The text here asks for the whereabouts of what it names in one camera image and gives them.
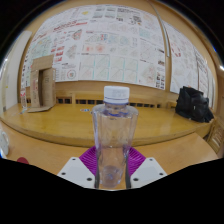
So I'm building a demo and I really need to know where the narrow wall poster collage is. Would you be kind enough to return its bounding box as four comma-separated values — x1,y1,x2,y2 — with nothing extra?
163,21,216,108

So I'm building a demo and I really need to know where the wooden chair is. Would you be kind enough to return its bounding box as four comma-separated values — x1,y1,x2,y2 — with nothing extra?
206,119,224,158

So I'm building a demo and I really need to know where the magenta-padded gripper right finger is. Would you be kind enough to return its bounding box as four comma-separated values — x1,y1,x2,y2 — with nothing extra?
125,146,168,190

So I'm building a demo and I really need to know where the large wall poster collage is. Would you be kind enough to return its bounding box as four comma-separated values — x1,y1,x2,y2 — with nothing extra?
20,3,167,90

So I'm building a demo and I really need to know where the clear plastic water bottle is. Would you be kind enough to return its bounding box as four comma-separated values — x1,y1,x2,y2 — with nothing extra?
91,85,139,189

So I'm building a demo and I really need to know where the brown cardboard box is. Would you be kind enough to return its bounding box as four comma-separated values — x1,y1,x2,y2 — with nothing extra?
27,54,57,113

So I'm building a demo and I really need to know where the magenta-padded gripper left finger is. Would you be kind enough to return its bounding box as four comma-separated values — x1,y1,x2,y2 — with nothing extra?
57,146,98,189

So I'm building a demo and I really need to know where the black bag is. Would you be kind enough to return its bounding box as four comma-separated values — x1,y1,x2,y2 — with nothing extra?
174,86,215,123

